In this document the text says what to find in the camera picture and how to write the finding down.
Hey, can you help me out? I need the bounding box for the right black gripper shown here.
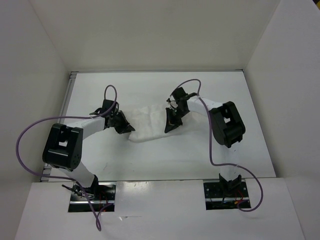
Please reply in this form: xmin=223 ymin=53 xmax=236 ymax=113
xmin=164 ymin=106 xmax=189 ymax=133

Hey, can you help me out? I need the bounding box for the white pleated skirt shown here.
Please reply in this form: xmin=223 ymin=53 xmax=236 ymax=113
xmin=124 ymin=104 xmax=202 ymax=143

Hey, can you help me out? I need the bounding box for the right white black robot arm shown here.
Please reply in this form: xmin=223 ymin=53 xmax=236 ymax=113
xmin=164 ymin=95 xmax=246 ymax=197

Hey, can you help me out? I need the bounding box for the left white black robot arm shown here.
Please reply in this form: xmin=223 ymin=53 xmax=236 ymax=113
xmin=42 ymin=99 xmax=135 ymax=200

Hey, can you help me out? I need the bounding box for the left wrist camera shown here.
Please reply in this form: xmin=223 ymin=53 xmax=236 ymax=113
xmin=100 ymin=99 xmax=117 ymax=114

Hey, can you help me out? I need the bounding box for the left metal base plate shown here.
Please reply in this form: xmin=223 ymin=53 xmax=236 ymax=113
xmin=64 ymin=182 xmax=117 ymax=213

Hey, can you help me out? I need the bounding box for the metal base plate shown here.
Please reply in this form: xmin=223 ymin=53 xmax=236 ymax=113
xmin=203 ymin=180 xmax=251 ymax=210
xmin=64 ymin=182 xmax=117 ymax=213

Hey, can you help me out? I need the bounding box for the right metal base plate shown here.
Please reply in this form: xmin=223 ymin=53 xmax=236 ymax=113
xmin=203 ymin=180 xmax=251 ymax=210

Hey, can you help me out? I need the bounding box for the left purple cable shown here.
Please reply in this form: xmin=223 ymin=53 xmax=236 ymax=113
xmin=15 ymin=84 xmax=119 ymax=232

